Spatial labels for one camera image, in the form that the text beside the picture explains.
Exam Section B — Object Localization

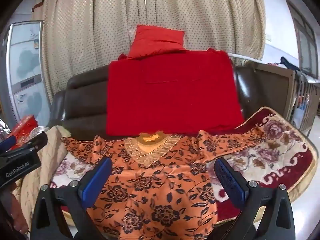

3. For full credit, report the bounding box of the red sofa cover cloth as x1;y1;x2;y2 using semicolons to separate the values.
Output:
105;47;247;137

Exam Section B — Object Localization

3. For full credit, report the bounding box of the brown leather sofa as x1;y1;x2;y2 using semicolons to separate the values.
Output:
49;64;258;135

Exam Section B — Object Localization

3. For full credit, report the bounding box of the red pillow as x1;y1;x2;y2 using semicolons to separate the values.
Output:
126;24;187;61

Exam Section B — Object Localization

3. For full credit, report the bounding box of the wooden framed window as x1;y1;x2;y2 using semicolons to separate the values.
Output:
284;0;320;80

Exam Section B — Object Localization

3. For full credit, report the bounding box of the floral plush blanket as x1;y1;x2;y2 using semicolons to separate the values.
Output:
49;106;315;228

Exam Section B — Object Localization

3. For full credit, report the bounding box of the dark bag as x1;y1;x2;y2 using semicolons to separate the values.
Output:
280;56;302;72

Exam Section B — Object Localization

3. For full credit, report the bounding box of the wooden crib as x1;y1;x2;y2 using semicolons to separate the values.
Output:
231;54;320;137

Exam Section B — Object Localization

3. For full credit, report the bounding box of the silver foil wrap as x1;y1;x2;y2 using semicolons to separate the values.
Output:
0;119;13;143

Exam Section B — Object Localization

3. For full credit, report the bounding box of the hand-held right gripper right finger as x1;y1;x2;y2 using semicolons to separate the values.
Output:
211;157;297;240

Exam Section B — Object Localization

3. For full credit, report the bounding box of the beige quilted jacket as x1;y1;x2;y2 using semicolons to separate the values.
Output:
12;125;72;228

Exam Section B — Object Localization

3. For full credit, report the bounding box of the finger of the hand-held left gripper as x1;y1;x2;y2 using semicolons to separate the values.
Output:
11;132;48;157
0;134;18;155

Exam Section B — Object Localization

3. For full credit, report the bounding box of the beige dotted curtain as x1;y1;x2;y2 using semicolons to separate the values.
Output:
31;0;267;105

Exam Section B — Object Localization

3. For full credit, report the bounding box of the orange floral garment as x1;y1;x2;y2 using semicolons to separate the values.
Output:
61;129;253;240

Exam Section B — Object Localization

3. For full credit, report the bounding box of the red box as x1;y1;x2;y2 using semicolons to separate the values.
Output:
11;115;38;150

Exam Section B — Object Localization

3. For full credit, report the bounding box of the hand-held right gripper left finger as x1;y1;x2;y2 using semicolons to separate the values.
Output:
30;156;113;240

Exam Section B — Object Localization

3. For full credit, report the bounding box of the person's left forearm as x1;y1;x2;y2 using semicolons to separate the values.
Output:
0;187;29;234

